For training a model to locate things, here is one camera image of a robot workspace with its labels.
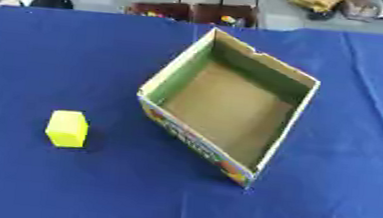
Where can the brown bag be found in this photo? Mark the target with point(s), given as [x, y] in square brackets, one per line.
[360, 9]

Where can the open cardboard box green inside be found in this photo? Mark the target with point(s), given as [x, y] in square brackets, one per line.
[230, 111]

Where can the yellow block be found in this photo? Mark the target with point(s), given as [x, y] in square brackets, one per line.
[67, 129]

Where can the yellow bag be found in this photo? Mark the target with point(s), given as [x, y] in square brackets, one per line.
[314, 0]

